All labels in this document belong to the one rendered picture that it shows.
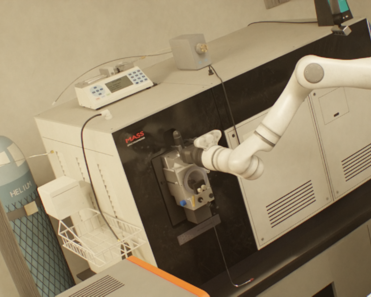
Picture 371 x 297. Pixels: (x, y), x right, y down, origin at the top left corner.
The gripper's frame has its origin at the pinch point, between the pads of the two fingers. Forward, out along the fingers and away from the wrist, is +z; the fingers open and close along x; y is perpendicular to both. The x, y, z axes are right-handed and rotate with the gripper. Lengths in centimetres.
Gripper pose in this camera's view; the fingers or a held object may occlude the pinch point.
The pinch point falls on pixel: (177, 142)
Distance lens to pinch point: 223.5
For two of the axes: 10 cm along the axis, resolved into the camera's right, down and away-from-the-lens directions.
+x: 8.0, -3.9, 4.6
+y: 2.8, 9.1, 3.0
